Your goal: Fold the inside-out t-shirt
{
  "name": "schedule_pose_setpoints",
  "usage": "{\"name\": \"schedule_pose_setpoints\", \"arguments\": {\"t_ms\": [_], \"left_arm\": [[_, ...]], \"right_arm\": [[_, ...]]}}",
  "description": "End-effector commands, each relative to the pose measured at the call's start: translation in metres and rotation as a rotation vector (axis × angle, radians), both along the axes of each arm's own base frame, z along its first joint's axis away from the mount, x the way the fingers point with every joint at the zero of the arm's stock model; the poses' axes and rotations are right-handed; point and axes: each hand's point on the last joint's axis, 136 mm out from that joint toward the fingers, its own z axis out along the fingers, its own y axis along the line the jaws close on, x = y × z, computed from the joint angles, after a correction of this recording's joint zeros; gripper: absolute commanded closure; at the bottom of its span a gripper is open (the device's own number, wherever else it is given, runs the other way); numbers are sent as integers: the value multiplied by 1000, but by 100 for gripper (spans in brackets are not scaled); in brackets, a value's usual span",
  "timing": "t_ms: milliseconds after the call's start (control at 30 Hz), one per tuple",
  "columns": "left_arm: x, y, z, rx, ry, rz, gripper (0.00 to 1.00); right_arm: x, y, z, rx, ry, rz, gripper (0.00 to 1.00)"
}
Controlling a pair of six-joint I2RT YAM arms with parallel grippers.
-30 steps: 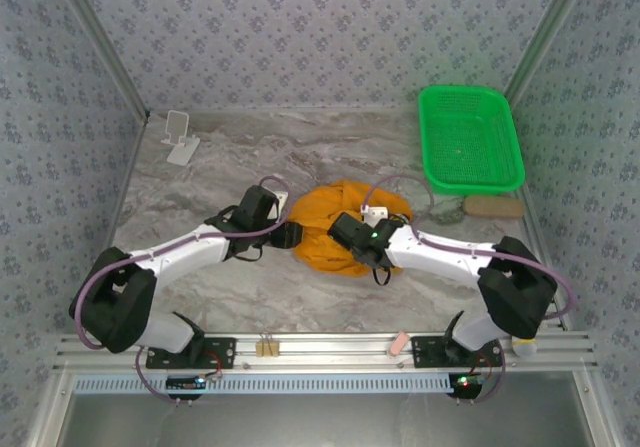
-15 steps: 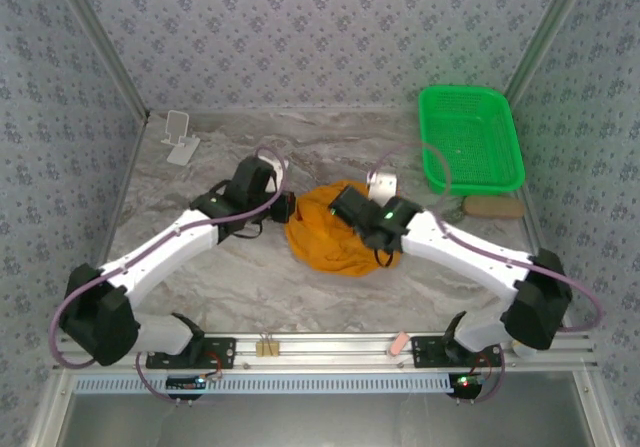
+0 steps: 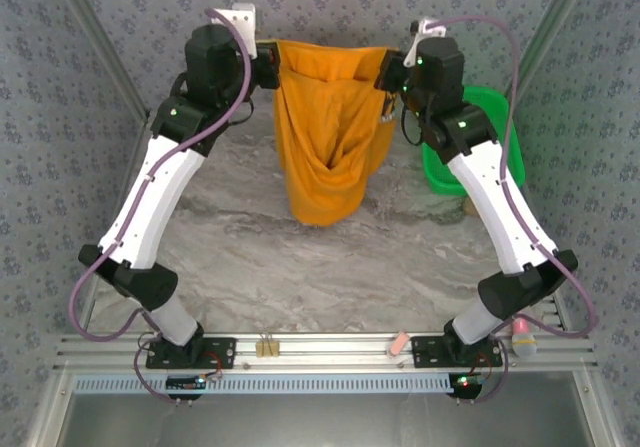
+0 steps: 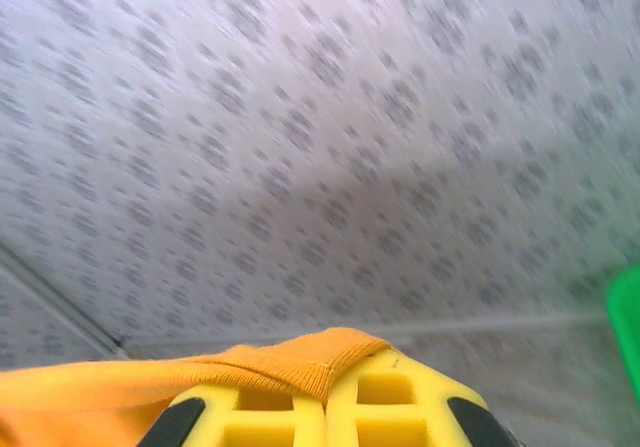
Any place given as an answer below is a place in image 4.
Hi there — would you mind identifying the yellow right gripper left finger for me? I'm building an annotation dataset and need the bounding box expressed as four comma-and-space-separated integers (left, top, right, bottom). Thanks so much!
142, 384, 329, 447

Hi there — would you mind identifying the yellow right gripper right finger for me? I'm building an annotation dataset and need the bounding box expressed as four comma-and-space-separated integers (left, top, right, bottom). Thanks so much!
327, 349, 519, 447

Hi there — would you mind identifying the orange t-shirt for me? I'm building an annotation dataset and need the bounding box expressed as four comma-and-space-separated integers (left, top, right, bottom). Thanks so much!
0, 326, 396, 447

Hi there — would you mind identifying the green plastic basket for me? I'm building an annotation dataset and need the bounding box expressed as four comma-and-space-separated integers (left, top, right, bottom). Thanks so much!
604, 261, 640, 393

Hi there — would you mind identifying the aluminium frame post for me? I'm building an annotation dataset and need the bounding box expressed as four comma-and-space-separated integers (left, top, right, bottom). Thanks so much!
0, 244, 129, 361

